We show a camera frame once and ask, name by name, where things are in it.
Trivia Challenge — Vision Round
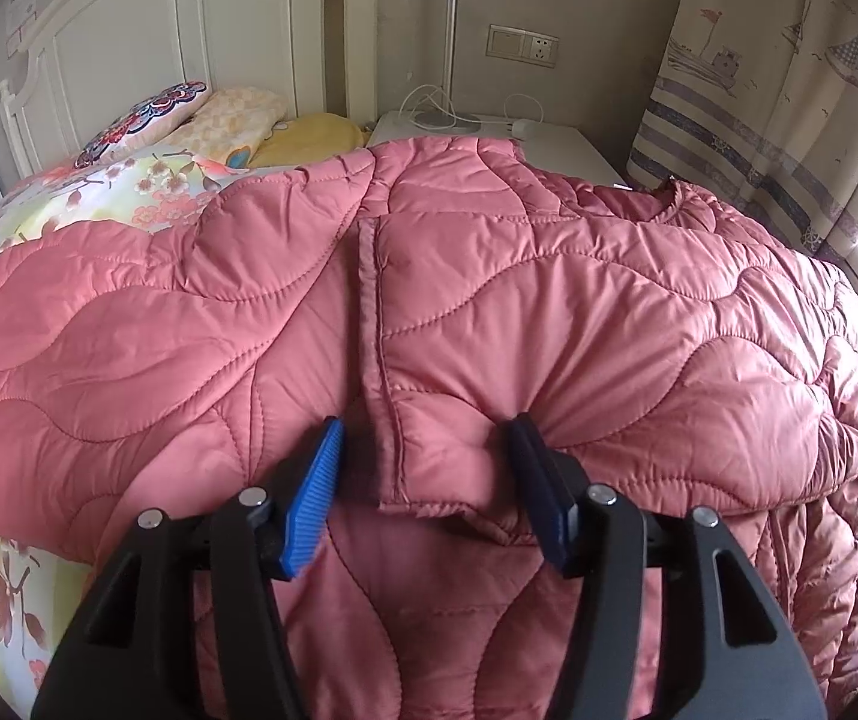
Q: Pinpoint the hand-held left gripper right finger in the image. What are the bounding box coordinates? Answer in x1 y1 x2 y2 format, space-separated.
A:
500 412 827 720

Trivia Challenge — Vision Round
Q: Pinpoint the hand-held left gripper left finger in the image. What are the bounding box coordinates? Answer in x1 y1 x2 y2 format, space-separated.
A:
30 416 346 720

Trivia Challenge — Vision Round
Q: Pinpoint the pink quilted jacket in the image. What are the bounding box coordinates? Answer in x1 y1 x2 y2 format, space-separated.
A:
0 133 858 720

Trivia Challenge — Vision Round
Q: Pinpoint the white nightstand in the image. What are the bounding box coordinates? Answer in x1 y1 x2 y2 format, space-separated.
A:
365 111 629 192

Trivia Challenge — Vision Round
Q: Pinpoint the sailboat print curtain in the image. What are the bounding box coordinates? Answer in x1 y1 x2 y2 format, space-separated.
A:
628 0 858 263

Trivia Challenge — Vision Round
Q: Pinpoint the yellow pillow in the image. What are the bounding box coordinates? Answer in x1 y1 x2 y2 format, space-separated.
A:
249 112 370 168

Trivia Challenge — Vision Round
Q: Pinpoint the floral bed sheet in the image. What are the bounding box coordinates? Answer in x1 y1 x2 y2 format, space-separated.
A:
0 146 261 717

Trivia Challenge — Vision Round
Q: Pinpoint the cream checkered pillow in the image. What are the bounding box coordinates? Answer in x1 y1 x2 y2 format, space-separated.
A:
163 86 289 166

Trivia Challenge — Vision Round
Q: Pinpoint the mandala patterned pillow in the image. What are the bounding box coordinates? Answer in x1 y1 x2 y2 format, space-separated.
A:
75 80 209 168

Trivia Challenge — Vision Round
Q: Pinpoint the silver pole lamp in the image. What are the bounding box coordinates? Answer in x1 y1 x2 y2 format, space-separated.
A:
410 0 486 132

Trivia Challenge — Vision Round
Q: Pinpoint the white wooden headboard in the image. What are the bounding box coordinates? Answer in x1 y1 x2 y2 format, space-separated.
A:
0 0 381 181

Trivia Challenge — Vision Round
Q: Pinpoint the white charger with cable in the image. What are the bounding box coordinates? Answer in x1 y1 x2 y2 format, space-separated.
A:
502 92 544 138

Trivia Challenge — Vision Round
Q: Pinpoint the white lamp cable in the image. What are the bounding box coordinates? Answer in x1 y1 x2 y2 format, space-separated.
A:
399 82 460 128

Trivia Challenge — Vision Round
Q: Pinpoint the beige wall socket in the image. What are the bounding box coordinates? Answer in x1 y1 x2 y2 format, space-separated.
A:
525 28 559 67

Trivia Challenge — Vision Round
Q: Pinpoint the beige wall switch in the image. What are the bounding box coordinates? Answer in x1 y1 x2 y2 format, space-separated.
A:
487 24 526 61

